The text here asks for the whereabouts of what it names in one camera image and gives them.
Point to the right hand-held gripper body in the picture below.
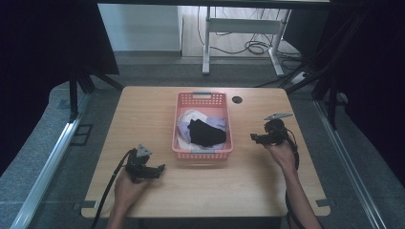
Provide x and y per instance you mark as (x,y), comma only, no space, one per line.
(275,130)

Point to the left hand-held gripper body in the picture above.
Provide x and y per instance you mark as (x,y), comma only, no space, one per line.
(136,162)

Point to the person's right hand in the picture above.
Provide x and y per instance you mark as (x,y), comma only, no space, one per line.
(282,156)

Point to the person's left hand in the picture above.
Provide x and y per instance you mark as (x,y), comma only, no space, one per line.
(128,190)

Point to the lavender cloth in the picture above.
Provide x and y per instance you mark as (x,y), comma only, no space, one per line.
(219,122)

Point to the pink plastic basket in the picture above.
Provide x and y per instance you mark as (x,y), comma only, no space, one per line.
(223,105)

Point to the black cloth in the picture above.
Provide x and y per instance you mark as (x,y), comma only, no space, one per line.
(206,133)

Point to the white power strip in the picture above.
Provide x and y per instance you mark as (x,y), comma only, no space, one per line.
(300,77)

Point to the white cloth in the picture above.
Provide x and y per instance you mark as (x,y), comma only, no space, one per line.
(191,115)

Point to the black stand legs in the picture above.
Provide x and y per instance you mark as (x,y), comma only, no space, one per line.
(321,79)
(83,89)

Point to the black curtain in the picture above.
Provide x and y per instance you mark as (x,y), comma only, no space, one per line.
(366,76)
(44,63)

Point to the aluminium floor rail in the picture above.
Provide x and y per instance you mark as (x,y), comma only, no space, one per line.
(47,171)
(347,165)

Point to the white desk frame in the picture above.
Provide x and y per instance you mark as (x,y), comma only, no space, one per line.
(242,25)

